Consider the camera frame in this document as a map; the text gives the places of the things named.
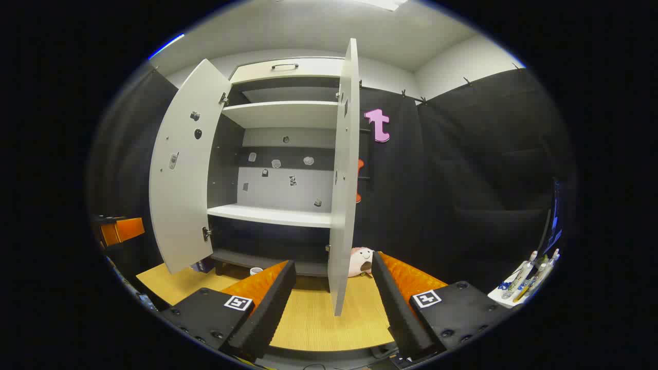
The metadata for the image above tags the white toothbrush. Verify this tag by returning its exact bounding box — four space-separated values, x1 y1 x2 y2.
501 251 539 300
513 249 561 303

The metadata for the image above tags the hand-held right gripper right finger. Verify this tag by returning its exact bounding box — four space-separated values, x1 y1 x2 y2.
371 251 510 362

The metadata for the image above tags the white tray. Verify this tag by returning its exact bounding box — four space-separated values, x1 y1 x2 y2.
487 249 562 309

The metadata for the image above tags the white and pink plush toy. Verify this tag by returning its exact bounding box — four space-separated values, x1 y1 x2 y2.
349 247 375 279

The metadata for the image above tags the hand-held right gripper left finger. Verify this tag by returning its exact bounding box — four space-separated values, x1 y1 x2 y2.
160 260 297 363

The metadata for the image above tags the white and grey cabinet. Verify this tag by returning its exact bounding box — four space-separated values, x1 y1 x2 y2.
207 57 345 278

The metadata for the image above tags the white cabinet drawer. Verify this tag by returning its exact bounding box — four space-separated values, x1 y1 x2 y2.
229 58 345 85

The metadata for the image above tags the black backdrop cloth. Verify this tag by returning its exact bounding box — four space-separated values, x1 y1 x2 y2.
87 67 574 294

